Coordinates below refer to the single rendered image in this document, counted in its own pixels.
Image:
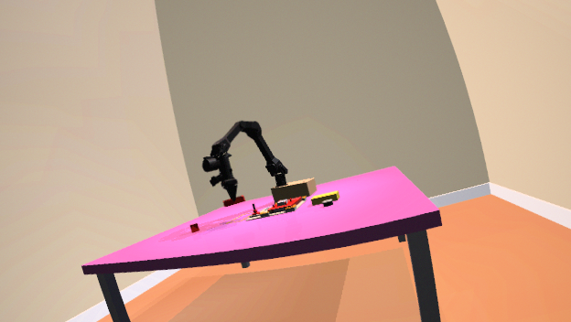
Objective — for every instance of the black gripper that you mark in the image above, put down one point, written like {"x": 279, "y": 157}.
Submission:
{"x": 230, "y": 183}

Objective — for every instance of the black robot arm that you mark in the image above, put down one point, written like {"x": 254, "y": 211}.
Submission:
{"x": 219, "y": 160}

